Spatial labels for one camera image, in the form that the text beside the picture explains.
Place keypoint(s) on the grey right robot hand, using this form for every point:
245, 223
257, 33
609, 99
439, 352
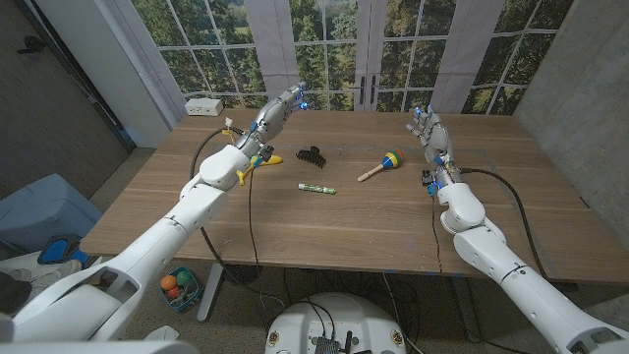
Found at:
435, 137

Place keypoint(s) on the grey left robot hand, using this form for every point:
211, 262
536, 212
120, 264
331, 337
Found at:
270, 120

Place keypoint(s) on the white green marker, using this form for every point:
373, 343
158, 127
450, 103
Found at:
314, 188

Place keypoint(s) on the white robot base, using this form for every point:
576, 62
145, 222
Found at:
339, 319

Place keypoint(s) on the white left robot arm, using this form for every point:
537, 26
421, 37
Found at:
147, 255

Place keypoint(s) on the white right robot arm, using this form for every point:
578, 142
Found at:
516, 275

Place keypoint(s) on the yellow toy banana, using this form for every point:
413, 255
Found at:
270, 160

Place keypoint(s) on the colourful wooden maraca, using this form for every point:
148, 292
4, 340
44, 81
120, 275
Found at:
391, 159

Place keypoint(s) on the black hair claw clip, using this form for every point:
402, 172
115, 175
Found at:
310, 156

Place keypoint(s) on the white power box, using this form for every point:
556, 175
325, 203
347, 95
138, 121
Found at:
204, 106

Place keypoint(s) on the printed window backdrop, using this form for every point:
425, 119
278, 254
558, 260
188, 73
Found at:
314, 49

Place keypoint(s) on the black round floor fan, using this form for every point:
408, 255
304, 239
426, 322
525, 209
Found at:
243, 274

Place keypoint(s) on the green ball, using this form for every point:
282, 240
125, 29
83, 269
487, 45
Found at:
183, 277

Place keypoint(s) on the white table leg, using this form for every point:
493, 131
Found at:
210, 295

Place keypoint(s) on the orange ball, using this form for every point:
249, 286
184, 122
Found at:
168, 282

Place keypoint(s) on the teal toy basket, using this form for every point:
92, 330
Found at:
189, 297

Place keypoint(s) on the white crumpled cloth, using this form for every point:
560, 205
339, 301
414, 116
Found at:
162, 334

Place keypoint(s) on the grey-blue storage bin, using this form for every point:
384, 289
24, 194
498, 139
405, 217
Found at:
44, 211

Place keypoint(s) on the blue black pad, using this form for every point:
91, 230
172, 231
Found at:
59, 250

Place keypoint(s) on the white sneaker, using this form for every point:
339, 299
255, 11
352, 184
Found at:
49, 275

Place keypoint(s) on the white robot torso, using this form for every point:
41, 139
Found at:
98, 348

